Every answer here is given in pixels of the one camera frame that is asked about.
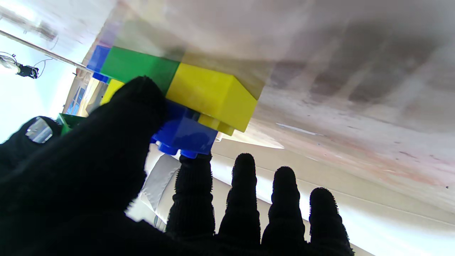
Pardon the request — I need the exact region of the black device on stand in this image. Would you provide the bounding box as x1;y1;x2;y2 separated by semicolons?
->
16;64;39;79

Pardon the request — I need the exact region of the blue toy brick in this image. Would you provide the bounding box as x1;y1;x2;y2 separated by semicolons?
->
87;45;111;83
151;100;218;159

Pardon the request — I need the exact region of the yellow toy brick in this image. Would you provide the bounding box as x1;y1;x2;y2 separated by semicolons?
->
166;63;258;137
100;79;125;106

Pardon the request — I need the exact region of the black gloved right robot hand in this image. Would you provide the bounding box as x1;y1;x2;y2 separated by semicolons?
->
0;116;64;178

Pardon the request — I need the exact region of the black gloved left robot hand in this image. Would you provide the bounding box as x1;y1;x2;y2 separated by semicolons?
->
0;76;355;256

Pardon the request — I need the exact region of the cream throw pillow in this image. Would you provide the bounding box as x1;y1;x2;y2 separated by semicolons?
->
140;154;182;214

